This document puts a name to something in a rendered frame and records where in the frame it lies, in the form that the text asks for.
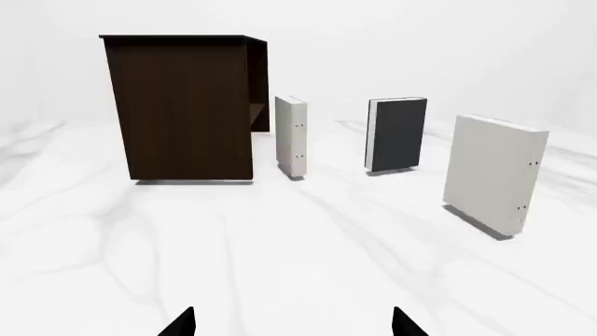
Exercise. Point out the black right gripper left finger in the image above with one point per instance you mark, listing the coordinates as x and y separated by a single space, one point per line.
182 325

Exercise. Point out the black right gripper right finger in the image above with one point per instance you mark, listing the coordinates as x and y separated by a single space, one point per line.
406 325

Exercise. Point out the black hardcover book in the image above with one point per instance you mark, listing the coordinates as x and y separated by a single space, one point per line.
398 134

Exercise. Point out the dark brown wooden cabinet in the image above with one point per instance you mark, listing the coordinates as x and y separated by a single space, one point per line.
182 108

